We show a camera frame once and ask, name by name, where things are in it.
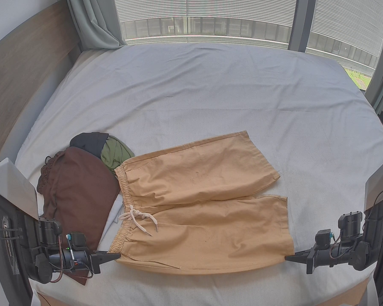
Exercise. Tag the window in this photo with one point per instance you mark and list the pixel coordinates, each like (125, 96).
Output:
(210, 5)

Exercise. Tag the brown garment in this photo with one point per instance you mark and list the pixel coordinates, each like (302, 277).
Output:
(79, 190)

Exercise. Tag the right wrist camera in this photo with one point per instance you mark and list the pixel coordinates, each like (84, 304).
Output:
(324, 238)

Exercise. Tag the black garment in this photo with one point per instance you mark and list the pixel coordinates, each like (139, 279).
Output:
(87, 142)

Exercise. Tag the tan shorts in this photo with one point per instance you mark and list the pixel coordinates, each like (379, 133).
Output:
(210, 209)

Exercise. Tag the bed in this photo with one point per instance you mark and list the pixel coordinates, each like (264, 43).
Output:
(226, 91)

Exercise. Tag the green garment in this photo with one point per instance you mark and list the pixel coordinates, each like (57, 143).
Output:
(116, 155)

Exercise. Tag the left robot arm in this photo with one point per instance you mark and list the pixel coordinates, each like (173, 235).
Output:
(9, 228)

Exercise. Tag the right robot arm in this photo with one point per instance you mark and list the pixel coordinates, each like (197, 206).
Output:
(379, 234)

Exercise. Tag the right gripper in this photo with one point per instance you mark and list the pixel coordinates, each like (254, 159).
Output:
(325, 258)

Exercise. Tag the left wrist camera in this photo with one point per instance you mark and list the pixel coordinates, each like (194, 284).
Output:
(76, 241)

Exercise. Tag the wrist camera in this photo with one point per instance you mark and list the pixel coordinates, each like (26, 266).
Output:
(76, 241)
(324, 238)

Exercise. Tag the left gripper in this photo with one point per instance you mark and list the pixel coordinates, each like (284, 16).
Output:
(83, 260)

